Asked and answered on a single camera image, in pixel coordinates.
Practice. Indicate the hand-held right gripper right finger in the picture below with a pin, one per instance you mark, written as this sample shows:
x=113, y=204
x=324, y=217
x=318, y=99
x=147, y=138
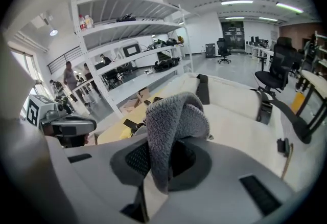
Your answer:
x=224, y=192

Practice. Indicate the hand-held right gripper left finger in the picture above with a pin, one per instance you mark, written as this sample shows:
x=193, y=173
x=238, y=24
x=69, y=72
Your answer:
x=97, y=171

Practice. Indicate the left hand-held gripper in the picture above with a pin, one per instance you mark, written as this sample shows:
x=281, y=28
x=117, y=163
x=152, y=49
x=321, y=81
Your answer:
x=35, y=110

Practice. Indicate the beige backpack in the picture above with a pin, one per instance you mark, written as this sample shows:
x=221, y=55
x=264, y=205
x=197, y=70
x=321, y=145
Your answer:
x=230, y=128

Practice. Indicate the purple cloth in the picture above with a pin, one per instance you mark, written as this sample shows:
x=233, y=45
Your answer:
x=173, y=120

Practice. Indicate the yellow item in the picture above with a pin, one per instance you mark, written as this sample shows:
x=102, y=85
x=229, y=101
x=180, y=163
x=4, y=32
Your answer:
x=125, y=134

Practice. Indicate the light wooden square table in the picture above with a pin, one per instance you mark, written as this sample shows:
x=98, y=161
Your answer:
x=110, y=133

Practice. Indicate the cardboard box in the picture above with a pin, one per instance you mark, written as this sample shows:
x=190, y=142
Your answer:
x=144, y=93

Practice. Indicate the white metal rack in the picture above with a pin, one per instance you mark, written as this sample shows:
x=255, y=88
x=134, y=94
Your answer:
x=132, y=24

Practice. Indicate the yellow bin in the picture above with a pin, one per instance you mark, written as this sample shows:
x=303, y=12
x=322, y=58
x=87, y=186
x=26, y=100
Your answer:
x=297, y=102

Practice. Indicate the black office chair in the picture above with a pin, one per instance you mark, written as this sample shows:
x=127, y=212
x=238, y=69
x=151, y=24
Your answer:
x=223, y=49
x=281, y=64

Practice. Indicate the round beige table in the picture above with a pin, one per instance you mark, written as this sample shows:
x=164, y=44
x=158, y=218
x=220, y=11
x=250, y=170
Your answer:
x=316, y=78

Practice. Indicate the ceiling tube light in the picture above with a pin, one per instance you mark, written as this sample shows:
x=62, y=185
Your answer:
x=290, y=7
x=236, y=2

